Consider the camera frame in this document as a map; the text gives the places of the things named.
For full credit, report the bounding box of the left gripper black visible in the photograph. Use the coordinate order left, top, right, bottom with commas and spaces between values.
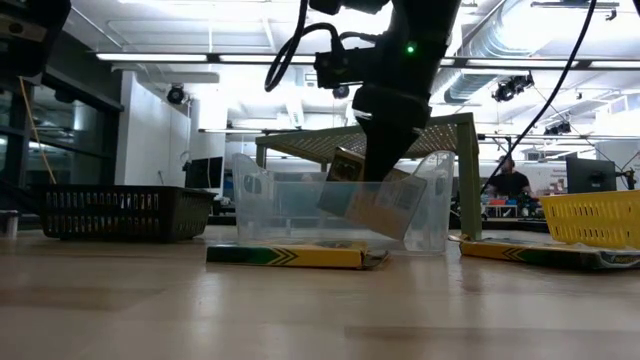
352, 29, 449, 183

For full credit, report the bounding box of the yellow green crayon box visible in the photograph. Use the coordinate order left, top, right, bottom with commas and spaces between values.
317, 146, 429, 242
449, 234, 640, 271
205, 240, 391, 271

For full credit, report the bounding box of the clear plastic bin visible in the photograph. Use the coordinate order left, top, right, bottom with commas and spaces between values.
230, 149, 457, 255

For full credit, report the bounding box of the green perforated metal shelf riser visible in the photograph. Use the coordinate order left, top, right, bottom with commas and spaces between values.
254, 112, 484, 241

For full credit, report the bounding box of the person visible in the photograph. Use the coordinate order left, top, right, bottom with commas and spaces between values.
487, 154, 534, 201

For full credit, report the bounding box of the black ceiling spotlight cluster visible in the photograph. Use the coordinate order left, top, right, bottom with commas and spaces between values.
492, 72, 535, 104

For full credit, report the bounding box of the black computer monitor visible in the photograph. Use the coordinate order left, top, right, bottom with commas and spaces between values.
565, 157, 617, 195
184, 156, 225, 190

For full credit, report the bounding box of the yellow plastic basket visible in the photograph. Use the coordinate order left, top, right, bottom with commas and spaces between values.
538, 190, 640, 251

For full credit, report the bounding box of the long ceiling light strip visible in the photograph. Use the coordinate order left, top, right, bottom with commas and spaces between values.
94, 52, 640, 70

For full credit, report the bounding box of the black plastic basket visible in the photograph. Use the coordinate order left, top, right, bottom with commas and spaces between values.
33, 184, 217, 244

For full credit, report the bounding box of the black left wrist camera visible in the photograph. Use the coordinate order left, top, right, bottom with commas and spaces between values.
313, 47, 384, 91

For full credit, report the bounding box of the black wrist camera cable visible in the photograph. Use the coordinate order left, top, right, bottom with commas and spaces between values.
263, 0, 351, 94

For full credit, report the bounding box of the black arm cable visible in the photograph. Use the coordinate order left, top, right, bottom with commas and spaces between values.
479, 0, 599, 196

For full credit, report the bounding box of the yellow extension cable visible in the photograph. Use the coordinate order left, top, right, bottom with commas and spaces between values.
17, 74, 57, 185

